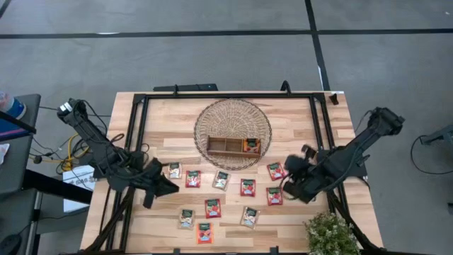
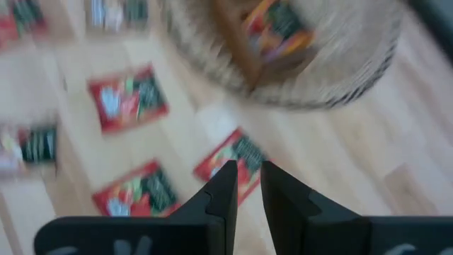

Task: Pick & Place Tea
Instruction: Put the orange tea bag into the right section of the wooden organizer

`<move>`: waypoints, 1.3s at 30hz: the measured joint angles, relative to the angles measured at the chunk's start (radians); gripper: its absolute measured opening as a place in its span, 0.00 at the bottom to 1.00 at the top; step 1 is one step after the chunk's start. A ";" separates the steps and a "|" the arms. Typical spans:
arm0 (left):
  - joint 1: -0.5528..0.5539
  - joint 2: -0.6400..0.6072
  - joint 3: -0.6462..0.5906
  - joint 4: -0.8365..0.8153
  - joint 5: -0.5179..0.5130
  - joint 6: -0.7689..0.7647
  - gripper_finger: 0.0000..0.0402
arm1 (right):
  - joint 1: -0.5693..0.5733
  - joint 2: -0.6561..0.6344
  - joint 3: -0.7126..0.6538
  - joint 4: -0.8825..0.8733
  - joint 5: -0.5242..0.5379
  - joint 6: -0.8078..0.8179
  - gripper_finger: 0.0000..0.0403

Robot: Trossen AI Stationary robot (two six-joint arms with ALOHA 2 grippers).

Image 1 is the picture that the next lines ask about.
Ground beige tea packet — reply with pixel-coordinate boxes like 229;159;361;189
240;206;261;230
167;161;183;180
178;208;196;230
212;170;231;192

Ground round woven placemat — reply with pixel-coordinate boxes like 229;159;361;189
193;98;273;171

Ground black bar-shaped device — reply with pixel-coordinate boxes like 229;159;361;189
153;83;219;93

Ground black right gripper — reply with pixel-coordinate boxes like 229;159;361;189
282;154;319;205

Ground blue cup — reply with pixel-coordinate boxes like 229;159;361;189
0;90;28;120

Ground white paper sheet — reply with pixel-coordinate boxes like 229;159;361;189
62;164;97;214

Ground orange tea packet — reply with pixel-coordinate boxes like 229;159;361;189
197;222;214;245
243;137;262;154

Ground red tea packet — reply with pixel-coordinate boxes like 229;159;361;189
266;161;286;181
204;198;222;219
265;186;284;207
185;170;202;188
240;178;257;198

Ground grey side table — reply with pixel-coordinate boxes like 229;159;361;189
0;93;42;255

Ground black computer mouse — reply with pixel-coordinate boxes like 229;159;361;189
0;233;23;255

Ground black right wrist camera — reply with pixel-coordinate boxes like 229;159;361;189
300;144;319;161

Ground yellow cable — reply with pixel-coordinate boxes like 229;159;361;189
30;132;93;173

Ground black aluminium table frame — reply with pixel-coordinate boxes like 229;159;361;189
83;90;386;255

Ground wooden tea box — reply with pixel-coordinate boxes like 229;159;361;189
206;135;262;159

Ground white red printed paper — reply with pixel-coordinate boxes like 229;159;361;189
0;142;11;166

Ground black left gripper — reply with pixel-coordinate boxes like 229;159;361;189
130;158;180;209

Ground dark blue box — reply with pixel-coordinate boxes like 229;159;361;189
0;112;38;142

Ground grey metal stand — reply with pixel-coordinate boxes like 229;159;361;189
420;123;453;147

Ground green artificial plant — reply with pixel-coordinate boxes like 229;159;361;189
304;211;361;255

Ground black support beam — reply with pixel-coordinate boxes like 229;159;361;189
21;169;93;205

